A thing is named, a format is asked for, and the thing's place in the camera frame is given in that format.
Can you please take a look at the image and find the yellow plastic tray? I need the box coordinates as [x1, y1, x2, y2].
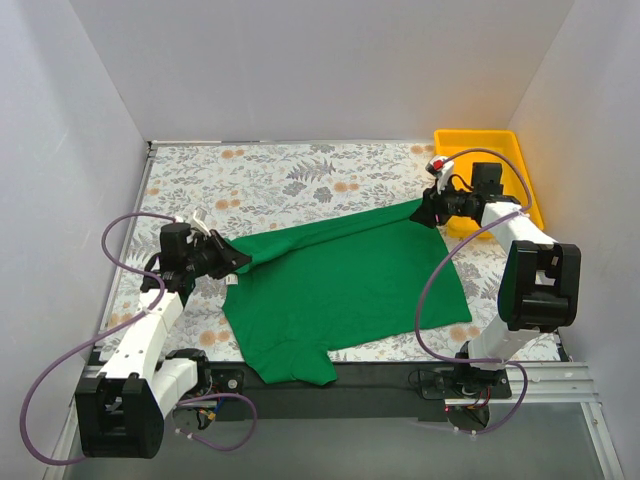
[433, 128, 545, 240]

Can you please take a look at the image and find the green t shirt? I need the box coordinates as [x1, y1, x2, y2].
[222, 200, 448, 385]

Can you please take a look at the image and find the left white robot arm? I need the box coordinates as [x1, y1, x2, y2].
[75, 219, 251, 459]

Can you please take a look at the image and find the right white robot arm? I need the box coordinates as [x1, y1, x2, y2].
[410, 157, 581, 398]

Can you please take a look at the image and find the floral table mat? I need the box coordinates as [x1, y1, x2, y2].
[101, 142, 506, 362]

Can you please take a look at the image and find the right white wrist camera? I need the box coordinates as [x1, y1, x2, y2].
[426, 155, 454, 194]

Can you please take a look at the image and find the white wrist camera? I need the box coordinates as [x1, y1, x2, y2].
[426, 155, 454, 194]
[174, 207, 211, 237]

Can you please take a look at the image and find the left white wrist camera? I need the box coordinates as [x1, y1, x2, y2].
[174, 207, 211, 237]

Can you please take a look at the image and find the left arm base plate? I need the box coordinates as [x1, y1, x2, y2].
[191, 368, 244, 397]

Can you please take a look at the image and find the aluminium frame rail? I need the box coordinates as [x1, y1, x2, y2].
[47, 362, 623, 479]

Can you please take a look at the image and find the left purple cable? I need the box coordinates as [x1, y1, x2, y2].
[18, 212, 259, 466]

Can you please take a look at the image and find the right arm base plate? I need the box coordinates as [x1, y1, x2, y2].
[407, 362, 512, 400]

